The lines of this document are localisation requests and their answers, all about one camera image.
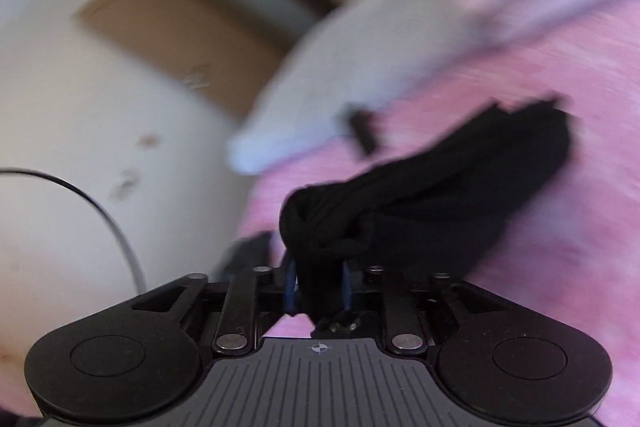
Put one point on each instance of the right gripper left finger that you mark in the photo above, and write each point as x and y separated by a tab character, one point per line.
235	314

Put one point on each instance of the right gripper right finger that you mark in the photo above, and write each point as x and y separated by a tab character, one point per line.
409	317

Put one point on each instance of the brown wooden door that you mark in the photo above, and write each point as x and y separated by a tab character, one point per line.
198	43

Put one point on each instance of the black zip jacket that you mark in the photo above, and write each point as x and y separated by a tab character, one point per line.
439	211

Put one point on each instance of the pink rose bed sheet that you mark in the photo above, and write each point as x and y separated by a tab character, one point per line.
510	368

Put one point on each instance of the lilac folded blanket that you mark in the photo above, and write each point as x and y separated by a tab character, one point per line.
366	54

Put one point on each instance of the small black remote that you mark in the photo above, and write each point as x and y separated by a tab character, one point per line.
360	123

